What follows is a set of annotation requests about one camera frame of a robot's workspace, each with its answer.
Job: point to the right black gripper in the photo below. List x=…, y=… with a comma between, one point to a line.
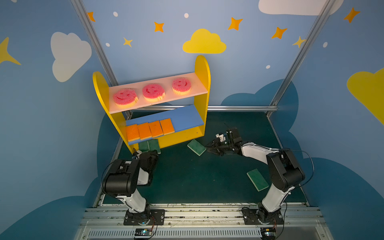
x=219, y=147

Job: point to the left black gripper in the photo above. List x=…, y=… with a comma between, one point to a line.
x=151, y=157

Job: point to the green sponge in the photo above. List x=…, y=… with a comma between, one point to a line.
x=154, y=146
x=258, y=180
x=144, y=146
x=196, y=147

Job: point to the orange sponge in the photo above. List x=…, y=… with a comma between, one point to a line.
x=167, y=126
x=144, y=131
x=132, y=132
x=156, y=129

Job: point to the pink smiley sponge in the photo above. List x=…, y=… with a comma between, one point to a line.
x=153, y=92
x=125, y=98
x=181, y=86

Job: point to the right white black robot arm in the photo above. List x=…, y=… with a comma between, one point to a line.
x=285, y=171

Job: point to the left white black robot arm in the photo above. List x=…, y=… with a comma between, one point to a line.
x=122, y=177

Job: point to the yellow shelf with pink and blue boards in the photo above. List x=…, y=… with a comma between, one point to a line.
x=189, y=122

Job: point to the back aluminium floor bar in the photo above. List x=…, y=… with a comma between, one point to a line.
x=215, y=108

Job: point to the left small circuit board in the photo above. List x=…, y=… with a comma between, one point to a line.
x=143, y=233

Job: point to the small circuit board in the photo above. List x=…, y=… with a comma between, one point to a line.
x=143, y=233
x=268, y=234

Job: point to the right small circuit board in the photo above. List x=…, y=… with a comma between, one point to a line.
x=268, y=234

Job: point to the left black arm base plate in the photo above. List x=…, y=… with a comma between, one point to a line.
x=147, y=218

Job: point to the aluminium rail frame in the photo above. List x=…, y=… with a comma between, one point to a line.
x=216, y=221

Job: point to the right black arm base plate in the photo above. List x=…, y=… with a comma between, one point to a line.
x=261, y=217

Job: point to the right aluminium corner post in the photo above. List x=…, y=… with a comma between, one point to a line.
x=311, y=38

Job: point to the aluminium corner post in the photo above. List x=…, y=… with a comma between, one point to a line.
x=88, y=26
x=311, y=38

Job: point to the left aluminium corner post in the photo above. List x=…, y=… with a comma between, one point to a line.
x=88, y=26

